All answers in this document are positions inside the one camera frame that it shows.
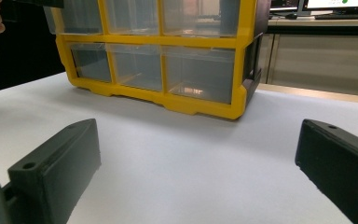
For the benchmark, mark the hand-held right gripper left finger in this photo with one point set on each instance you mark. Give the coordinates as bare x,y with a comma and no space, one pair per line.
56,177

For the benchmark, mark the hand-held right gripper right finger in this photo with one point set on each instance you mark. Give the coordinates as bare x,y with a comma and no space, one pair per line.
338,165

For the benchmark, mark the clear plastic storage drawer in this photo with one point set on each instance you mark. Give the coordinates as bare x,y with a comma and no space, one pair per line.
77,18

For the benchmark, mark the yellow black drawer organizer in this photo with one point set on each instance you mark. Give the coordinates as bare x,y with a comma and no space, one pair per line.
242,77

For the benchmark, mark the beige side desk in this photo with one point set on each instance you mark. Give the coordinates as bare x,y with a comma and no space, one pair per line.
323,56

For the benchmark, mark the black keyboard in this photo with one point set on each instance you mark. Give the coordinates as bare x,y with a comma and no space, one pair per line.
345,16

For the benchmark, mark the black computer mouse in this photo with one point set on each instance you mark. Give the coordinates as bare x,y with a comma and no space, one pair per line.
291,16

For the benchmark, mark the set of clear drawers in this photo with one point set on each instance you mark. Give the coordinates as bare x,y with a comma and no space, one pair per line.
195,71

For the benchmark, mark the computer monitor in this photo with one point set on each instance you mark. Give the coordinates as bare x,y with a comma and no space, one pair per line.
341,3
284,3

